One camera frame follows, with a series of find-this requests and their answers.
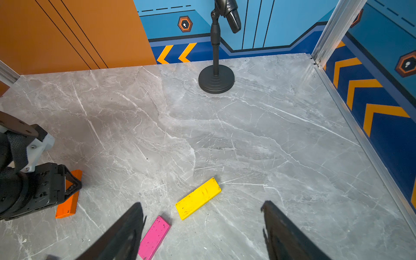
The aluminium corner post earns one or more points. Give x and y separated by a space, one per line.
340 21
8 76

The black microphone stand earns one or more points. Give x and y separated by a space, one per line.
216 79

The pink building block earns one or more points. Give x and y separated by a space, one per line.
153 238

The black microphone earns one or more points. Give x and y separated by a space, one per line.
229 10

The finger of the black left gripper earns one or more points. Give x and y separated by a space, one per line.
72 184

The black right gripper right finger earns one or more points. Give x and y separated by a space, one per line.
284 240

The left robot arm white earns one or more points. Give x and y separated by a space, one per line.
22 146

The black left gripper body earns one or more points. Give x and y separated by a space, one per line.
26 193

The yellow building block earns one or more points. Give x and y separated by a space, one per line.
198 198

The aluminium corner post left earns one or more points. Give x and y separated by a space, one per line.
8 76

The aluminium corner post right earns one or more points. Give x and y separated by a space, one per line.
340 21

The orange building block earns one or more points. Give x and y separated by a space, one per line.
68 208

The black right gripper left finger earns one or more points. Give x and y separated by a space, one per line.
122 240

